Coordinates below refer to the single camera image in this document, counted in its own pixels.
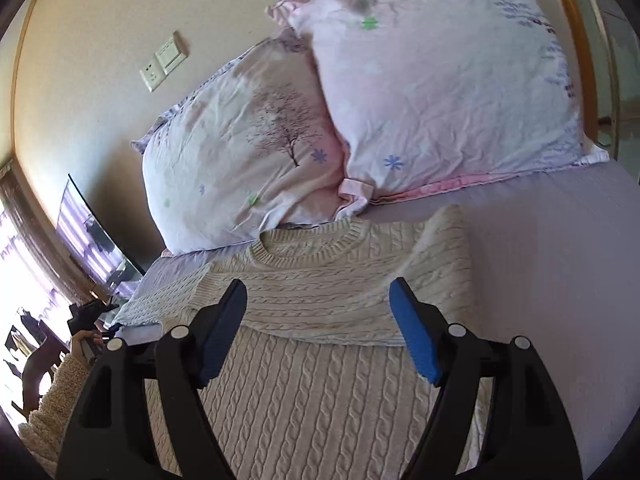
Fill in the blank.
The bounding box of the cream cable-knit sweater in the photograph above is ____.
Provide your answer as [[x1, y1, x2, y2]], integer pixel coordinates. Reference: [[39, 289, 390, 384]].
[[116, 205, 475, 479]]

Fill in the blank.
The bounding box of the cream fuzzy sleeve forearm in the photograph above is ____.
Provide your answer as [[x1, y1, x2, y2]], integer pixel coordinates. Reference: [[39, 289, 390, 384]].
[[18, 353, 89, 478]]

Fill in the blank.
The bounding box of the person left hand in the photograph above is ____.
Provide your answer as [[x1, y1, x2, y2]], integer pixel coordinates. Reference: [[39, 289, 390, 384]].
[[70, 330, 103, 363]]

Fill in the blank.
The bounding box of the dark wooden chair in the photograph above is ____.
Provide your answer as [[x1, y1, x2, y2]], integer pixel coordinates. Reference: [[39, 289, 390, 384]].
[[11, 311, 70, 419]]

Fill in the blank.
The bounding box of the flat dark monitor screen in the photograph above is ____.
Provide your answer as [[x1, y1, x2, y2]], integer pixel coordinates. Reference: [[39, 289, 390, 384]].
[[56, 176, 143, 298]]

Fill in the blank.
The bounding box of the lavender bed sheet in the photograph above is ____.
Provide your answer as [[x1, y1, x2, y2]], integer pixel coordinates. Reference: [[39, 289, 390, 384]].
[[134, 162, 639, 474]]

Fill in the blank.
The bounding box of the pink tree-print pillow left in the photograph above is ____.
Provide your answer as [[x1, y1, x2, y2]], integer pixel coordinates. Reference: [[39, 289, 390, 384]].
[[132, 28, 347, 255]]

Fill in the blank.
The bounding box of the pink floral pillow right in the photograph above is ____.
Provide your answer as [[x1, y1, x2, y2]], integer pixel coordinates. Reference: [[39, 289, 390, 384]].
[[267, 0, 608, 216]]

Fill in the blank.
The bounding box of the white wall switch socket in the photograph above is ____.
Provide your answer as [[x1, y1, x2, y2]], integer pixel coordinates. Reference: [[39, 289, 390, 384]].
[[139, 32, 189, 92]]

